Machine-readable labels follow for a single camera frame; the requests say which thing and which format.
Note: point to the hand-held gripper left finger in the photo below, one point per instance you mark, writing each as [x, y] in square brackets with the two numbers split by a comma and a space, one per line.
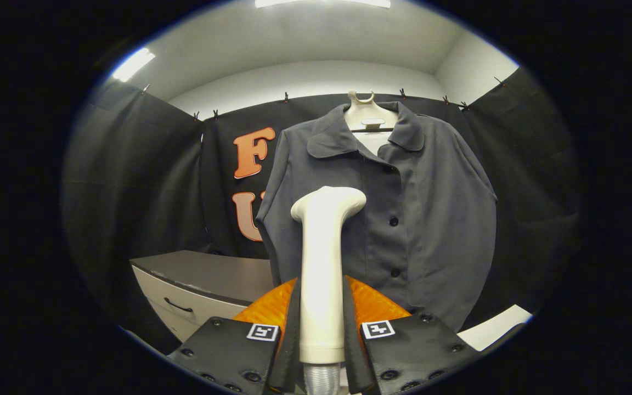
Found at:
[228, 348]

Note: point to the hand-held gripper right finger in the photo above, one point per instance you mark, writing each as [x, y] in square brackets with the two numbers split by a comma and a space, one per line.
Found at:
[420, 345]

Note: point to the white garment steamer head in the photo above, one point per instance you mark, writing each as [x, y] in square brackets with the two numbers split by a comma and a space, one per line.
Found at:
[321, 274]

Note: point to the dark grey button shirt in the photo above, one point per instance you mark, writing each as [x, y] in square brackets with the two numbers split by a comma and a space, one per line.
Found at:
[436, 219]

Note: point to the white garment hanger board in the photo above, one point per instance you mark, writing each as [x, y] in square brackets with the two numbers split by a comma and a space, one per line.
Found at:
[371, 113]

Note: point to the white side table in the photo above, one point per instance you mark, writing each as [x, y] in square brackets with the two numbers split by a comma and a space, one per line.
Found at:
[494, 326]

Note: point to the grey drawer cabinet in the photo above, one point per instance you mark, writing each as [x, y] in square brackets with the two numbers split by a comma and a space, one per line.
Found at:
[212, 271]

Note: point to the black backdrop cloth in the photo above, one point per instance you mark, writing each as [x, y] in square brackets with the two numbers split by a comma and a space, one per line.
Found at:
[140, 181]

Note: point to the row of black cloth clips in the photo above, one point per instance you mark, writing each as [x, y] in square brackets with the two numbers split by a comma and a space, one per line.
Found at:
[286, 97]

